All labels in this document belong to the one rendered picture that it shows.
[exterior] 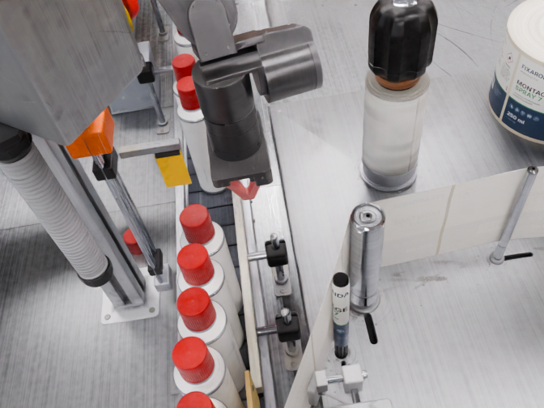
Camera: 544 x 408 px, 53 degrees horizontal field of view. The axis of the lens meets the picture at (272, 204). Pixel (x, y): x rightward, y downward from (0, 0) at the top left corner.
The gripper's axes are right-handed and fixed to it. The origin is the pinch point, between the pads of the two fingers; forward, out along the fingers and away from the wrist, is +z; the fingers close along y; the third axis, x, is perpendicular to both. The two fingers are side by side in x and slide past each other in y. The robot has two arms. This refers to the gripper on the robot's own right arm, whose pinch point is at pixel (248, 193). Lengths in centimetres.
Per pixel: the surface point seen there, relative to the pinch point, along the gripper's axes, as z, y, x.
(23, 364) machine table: 18.4, -8.5, 36.2
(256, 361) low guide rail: 10.2, -17.7, 2.4
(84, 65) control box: -31.1, -12.7, 8.1
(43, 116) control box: -29.9, -15.6, 11.1
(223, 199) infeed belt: 13.5, 11.2, 4.6
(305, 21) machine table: 18, 63, -17
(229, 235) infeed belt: 13.6, 4.0, 4.4
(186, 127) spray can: -1.1, 13.0, 7.1
